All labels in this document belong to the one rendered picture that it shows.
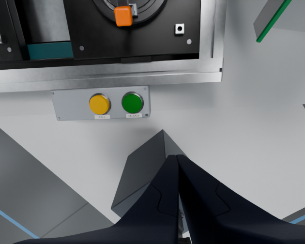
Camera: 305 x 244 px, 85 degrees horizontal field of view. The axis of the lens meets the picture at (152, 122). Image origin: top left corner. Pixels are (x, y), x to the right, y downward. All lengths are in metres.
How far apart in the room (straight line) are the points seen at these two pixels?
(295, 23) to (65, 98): 0.44
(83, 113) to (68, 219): 1.89
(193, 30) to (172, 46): 0.04
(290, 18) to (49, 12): 0.44
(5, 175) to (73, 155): 1.65
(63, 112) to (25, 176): 1.69
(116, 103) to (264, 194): 0.55
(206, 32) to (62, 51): 0.29
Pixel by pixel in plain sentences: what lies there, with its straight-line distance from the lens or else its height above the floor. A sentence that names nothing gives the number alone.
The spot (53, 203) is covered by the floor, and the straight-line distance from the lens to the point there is 2.14.
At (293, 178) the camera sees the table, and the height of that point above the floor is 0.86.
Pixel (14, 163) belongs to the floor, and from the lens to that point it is 2.06.
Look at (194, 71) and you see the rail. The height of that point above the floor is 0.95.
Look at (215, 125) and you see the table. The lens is 0.50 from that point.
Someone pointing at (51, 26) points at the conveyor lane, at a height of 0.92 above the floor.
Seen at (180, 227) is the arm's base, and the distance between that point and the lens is 0.32.
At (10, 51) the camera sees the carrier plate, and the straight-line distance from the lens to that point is 0.44.
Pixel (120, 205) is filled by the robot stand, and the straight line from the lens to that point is 0.36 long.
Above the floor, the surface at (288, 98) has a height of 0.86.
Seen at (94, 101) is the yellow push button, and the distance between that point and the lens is 0.36.
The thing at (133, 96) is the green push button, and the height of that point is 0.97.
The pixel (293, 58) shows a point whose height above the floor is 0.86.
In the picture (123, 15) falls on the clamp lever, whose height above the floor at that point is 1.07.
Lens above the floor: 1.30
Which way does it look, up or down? 71 degrees down
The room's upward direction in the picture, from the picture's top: 175 degrees counter-clockwise
